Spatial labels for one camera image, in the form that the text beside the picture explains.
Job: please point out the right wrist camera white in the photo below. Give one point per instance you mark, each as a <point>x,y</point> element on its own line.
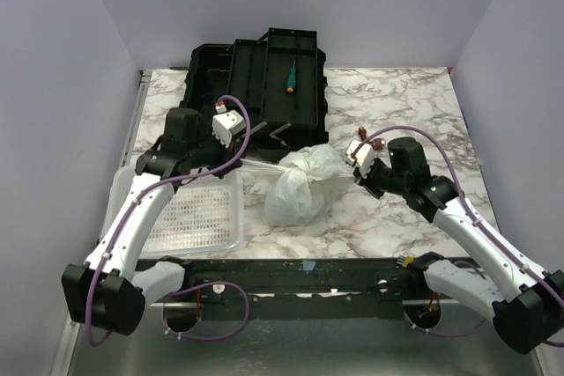
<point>360,156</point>

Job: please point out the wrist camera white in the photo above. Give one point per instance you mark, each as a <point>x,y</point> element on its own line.
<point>226,124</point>
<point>360,156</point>

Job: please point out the white plastic bag lemon print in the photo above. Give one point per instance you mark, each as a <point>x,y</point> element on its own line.
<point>303,184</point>

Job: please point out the black plastic toolbox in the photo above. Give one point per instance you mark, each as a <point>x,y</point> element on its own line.
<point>255,72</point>

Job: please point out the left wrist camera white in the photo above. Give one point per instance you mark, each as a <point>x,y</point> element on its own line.
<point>226,124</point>

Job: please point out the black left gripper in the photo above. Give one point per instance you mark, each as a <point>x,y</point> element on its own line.
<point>226,155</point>

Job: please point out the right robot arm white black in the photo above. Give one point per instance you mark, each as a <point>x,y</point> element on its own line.
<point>522,300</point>

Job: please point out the white perforated plastic basket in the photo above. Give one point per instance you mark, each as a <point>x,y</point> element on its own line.
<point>206,216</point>

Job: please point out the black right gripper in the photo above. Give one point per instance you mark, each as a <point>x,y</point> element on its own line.
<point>367,180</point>

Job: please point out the brown pipe fitting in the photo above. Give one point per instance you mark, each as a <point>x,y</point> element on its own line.
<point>377,143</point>

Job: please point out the green handled screwdriver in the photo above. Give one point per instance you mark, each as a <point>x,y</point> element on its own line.
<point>291,81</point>

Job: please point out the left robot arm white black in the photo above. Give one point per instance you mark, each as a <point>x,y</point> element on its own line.
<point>106,291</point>

